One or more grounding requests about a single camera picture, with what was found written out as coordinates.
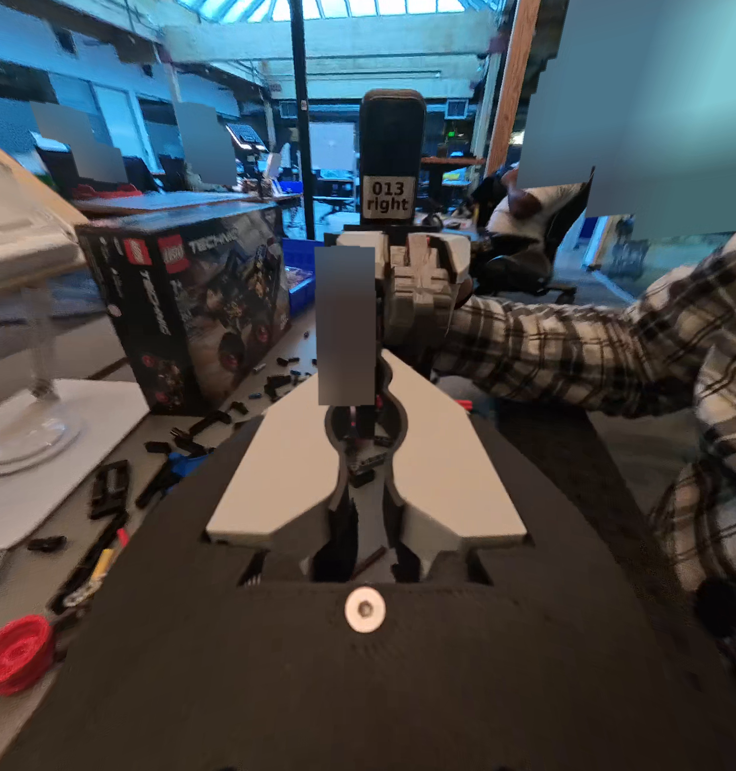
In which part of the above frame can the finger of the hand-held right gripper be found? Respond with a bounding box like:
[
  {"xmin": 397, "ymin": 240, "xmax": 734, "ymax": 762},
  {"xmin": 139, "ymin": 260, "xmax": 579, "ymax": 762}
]
[
  {"xmin": 337, "ymin": 233, "xmax": 386, "ymax": 267},
  {"xmin": 431, "ymin": 234, "xmax": 472, "ymax": 289}
]

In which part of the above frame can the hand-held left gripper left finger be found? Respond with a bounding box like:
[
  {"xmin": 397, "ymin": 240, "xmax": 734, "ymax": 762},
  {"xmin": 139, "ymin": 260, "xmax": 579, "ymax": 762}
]
[{"xmin": 206, "ymin": 375, "xmax": 348, "ymax": 580}]

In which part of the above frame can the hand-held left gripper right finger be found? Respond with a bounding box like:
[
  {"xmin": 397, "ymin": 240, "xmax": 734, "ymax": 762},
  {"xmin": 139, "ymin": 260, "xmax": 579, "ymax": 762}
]
[{"xmin": 377, "ymin": 349, "xmax": 528, "ymax": 580}]

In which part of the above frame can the person's right forearm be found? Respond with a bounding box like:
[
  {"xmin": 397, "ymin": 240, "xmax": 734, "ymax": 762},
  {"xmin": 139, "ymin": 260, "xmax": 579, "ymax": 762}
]
[{"xmin": 431, "ymin": 232, "xmax": 736, "ymax": 422}]

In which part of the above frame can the grey desk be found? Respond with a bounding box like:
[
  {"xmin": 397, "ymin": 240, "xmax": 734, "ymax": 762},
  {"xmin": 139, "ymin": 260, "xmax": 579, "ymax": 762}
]
[{"xmin": 0, "ymin": 310, "xmax": 321, "ymax": 771}]

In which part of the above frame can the blue plastic bin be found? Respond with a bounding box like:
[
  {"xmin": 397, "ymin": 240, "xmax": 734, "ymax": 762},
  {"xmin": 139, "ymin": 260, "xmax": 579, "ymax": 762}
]
[{"xmin": 282, "ymin": 238, "xmax": 316, "ymax": 321}]

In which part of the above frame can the black office chair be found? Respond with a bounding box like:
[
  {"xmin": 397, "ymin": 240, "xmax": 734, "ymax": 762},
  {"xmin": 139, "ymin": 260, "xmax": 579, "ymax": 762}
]
[{"xmin": 472, "ymin": 171, "xmax": 589, "ymax": 305}]

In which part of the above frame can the black metal pole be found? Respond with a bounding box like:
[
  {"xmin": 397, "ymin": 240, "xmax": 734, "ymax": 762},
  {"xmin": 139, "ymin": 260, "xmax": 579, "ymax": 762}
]
[{"xmin": 288, "ymin": 0, "xmax": 316, "ymax": 240}]

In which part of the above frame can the wooden pillar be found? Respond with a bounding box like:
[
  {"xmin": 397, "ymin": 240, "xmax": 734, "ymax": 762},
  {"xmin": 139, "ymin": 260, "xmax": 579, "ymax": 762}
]
[{"xmin": 484, "ymin": 0, "xmax": 542, "ymax": 177}]

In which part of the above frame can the pile of toy brick pieces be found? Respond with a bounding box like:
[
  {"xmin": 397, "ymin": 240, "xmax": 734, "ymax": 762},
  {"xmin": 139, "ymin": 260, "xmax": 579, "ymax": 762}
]
[{"xmin": 27, "ymin": 355, "xmax": 318, "ymax": 612}]

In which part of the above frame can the black toy set box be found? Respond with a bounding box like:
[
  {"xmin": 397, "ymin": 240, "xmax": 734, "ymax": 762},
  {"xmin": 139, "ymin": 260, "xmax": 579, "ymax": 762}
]
[{"xmin": 76, "ymin": 202, "xmax": 293, "ymax": 418}]

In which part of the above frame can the white book stand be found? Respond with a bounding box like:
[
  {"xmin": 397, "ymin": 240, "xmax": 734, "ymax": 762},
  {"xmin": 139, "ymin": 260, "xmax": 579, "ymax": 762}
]
[{"xmin": 0, "ymin": 135, "xmax": 151, "ymax": 558}]

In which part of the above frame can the person's plaid shirt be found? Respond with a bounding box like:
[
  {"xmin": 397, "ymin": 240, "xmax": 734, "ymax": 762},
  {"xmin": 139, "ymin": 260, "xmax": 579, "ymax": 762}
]
[{"xmin": 651, "ymin": 464, "xmax": 736, "ymax": 669}]

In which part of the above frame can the red toy wheel rim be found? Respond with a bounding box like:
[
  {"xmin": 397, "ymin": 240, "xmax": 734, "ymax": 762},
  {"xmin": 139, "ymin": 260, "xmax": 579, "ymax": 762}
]
[{"xmin": 0, "ymin": 614, "xmax": 57, "ymax": 698}]

